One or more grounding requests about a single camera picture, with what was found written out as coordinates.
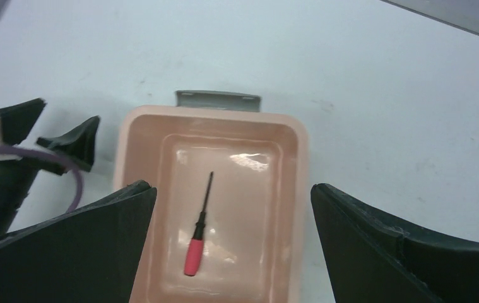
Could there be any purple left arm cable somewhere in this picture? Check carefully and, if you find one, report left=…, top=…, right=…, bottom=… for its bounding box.
left=0, top=144, right=85, bottom=214

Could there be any pink plastic bin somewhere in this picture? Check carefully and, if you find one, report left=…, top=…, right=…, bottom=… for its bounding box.
left=114, top=90, right=309, bottom=302

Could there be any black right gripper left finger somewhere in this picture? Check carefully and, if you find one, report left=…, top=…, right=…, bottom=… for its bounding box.
left=0, top=180, right=157, bottom=302

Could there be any red handled screwdriver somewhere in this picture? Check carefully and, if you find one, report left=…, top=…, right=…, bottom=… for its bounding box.
left=184, top=172, right=214, bottom=276

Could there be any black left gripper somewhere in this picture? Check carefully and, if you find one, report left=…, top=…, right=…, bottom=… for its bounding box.
left=0, top=98, right=100, bottom=236

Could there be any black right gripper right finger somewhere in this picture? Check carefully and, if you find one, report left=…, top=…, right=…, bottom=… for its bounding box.
left=310, top=184, right=479, bottom=302

